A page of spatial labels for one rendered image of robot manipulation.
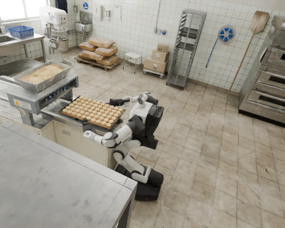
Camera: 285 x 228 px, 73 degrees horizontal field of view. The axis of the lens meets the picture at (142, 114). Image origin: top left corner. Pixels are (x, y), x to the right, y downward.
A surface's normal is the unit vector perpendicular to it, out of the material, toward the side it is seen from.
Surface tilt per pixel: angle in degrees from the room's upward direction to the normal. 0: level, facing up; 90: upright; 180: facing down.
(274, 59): 91
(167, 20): 90
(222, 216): 0
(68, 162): 0
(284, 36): 90
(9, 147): 0
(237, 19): 90
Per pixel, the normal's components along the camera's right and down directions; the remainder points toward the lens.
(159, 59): -0.47, 0.50
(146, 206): 0.14, -0.81
